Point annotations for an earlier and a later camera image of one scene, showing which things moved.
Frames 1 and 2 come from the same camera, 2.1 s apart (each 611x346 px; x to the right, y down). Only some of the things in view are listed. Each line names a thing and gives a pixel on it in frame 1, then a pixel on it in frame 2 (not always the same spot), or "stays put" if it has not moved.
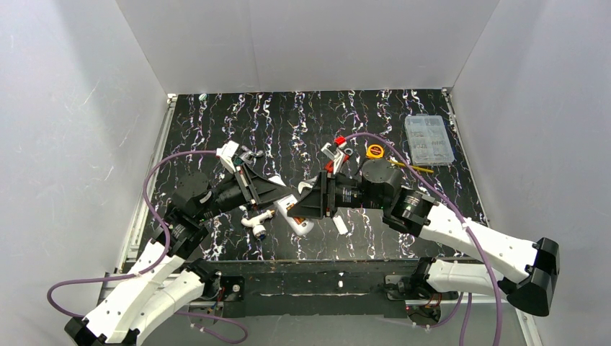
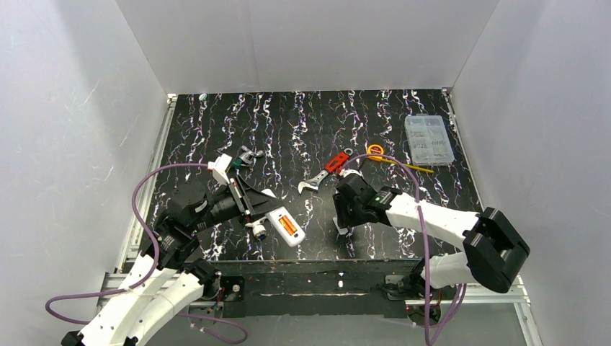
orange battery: (299, 220) to (287, 225)
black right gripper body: (326, 194) to (341, 210)
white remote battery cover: (340, 225) stays put
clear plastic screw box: (429, 140) stays put
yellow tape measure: (375, 151) stays put
